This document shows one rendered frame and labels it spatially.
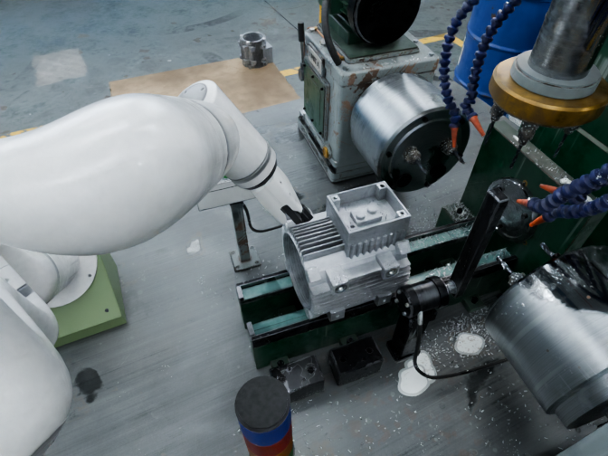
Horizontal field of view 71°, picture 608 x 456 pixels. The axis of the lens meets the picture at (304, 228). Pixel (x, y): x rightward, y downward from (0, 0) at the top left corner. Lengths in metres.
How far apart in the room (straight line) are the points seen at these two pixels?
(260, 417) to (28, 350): 0.26
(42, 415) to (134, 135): 0.17
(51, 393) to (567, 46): 0.73
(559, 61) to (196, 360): 0.87
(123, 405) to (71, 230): 0.78
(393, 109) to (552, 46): 0.39
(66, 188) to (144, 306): 0.87
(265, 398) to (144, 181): 0.31
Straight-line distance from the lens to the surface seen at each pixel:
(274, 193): 0.68
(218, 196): 0.93
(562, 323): 0.74
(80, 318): 1.07
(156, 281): 1.14
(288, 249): 0.89
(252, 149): 0.64
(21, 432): 0.30
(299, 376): 0.89
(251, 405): 0.49
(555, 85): 0.77
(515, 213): 1.03
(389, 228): 0.76
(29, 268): 0.80
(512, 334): 0.78
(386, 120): 1.03
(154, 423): 0.97
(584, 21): 0.75
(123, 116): 0.26
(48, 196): 0.25
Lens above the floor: 1.68
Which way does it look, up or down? 47 degrees down
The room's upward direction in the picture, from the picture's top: straight up
